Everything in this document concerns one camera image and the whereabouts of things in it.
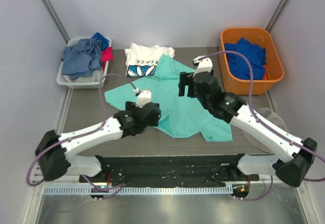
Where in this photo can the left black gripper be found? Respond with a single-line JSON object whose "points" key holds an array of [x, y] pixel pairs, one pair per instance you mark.
{"points": [[130, 106]]}

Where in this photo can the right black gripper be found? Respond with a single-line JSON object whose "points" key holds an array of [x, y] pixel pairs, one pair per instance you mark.
{"points": [[188, 84]]}

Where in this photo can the teal t shirt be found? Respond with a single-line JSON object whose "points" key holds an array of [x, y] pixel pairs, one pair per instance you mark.
{"points": [[181, 117]]}

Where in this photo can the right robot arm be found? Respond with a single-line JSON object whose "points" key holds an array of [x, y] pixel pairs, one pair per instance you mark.
{"points": [[291, 157]]}

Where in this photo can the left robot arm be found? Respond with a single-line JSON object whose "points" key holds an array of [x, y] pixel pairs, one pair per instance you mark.
{"points": [[58, 155]]}

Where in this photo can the white printed folded t shirt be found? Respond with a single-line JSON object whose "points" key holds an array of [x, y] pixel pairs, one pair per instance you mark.
{"points": [[141, 61]]}

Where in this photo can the grey garment in basket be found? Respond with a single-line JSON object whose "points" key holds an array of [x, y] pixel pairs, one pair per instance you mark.
{"points": [[95, 77]]}

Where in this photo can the red garment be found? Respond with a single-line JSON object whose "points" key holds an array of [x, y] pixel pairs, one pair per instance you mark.
{"points": [[107, 55]]}

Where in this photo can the royal blue garment in tub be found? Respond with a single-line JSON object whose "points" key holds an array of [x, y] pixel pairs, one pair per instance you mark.
{"points": [[255, 54]]}

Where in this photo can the orange garment in tub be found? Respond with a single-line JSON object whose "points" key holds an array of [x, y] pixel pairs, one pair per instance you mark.
{"points": [[266, 76]]}

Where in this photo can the blue garment in basket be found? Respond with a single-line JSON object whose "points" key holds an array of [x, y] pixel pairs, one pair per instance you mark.
{"points": [[104, 42]]}

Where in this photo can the orange plastic tub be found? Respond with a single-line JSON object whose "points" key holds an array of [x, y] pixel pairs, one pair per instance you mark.
{"points": [[257, 36]]}

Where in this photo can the blue checked shirt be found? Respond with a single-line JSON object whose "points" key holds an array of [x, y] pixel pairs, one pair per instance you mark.
{"points": [[82, 59]]}

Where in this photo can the grey bucket hat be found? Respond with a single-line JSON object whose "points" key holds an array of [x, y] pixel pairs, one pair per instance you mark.
{"points": [[274, 118]]}

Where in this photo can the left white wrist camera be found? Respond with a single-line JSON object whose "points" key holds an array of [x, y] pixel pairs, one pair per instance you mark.
{"points": [[143, 97]]}

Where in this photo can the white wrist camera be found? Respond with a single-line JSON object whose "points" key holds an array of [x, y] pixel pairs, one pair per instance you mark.
{"points": [[143, 97], [202, 65]]}

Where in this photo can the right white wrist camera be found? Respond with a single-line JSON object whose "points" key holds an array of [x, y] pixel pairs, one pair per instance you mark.
{"points": [[202, 65]]}

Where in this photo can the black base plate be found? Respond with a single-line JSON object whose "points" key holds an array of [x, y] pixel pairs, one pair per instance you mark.
{"points": [[173, 171]]}

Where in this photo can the white slotted cable duct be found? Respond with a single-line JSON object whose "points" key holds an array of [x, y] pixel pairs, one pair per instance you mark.
{"points": [[128, 191]]}

